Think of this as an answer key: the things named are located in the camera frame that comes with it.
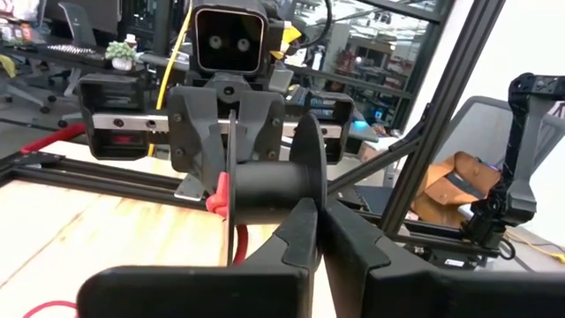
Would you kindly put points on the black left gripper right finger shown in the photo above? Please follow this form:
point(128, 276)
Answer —
point(441, 296)

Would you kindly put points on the grey mesh chair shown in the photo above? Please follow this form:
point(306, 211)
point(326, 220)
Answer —
point(481, 128)

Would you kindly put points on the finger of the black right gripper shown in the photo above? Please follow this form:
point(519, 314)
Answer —
point(194, 141)
point(260, 128)

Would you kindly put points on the brown cardboard box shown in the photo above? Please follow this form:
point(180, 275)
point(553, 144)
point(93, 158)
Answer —
point(441, 194)

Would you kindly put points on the small potted succulent plant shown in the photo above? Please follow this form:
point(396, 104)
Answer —
point(121, 50)

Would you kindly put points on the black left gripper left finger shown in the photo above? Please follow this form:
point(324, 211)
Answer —
point(198, 291)

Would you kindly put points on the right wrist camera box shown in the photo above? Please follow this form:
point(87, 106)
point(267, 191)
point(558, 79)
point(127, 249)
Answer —
point(229, 44)

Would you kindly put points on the black Netgear network switch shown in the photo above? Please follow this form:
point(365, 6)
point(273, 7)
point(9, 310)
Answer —
point(454, 263)

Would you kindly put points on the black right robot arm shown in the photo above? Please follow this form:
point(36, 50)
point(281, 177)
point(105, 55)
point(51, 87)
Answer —
point(525, 132)

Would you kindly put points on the grey office desk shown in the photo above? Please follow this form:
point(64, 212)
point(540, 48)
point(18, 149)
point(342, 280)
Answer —
point(75, 50)

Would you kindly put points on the grey office chair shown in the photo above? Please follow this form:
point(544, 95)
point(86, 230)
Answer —
point(79, 22)

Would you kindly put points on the black aluminium table frame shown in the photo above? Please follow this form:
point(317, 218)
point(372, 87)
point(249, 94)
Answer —
point(110, 176)

